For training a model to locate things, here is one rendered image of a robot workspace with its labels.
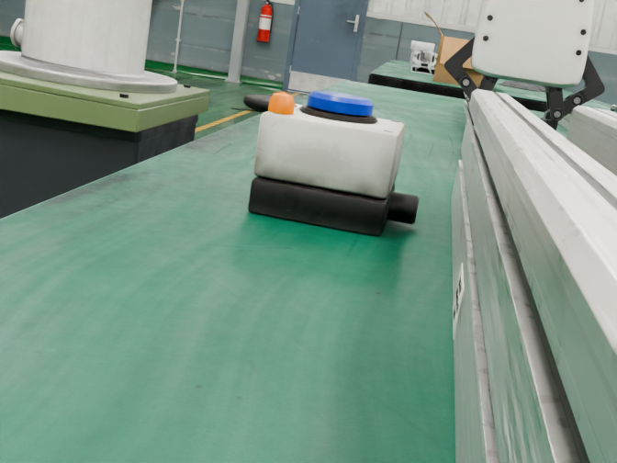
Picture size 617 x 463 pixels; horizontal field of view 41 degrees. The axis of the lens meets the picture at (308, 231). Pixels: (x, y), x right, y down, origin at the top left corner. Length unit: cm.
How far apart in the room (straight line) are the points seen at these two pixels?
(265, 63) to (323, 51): 84
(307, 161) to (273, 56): 1137
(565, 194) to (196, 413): 12
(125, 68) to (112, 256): 48
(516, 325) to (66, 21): 70
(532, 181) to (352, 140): 28
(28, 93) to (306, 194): 36
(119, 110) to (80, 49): 11
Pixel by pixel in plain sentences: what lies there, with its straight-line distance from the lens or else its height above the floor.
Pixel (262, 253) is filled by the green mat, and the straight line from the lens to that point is 40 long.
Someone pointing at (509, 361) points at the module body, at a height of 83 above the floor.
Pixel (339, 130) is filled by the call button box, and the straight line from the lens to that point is 47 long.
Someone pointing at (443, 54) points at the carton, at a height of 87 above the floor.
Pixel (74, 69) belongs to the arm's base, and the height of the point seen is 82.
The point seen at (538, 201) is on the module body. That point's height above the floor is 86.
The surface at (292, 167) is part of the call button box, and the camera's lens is 47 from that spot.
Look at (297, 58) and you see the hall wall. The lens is 1176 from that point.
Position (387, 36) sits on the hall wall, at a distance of 1166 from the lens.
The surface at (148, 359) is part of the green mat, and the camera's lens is 27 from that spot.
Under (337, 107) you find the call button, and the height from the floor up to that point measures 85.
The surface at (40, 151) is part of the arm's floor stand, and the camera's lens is 80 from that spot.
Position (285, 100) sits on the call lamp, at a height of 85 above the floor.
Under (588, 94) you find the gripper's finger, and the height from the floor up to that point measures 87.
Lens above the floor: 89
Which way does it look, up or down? 14 degrees down
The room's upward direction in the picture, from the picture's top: 9 degrees clockwise
